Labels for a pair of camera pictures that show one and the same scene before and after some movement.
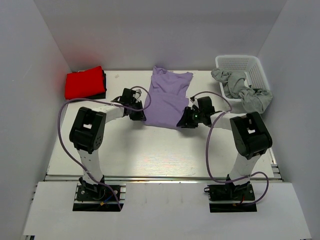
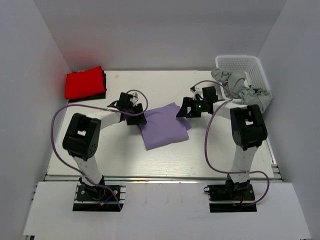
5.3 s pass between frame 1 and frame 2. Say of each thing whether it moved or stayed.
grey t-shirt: stayed
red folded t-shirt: stayed
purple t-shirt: moved
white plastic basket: stayed
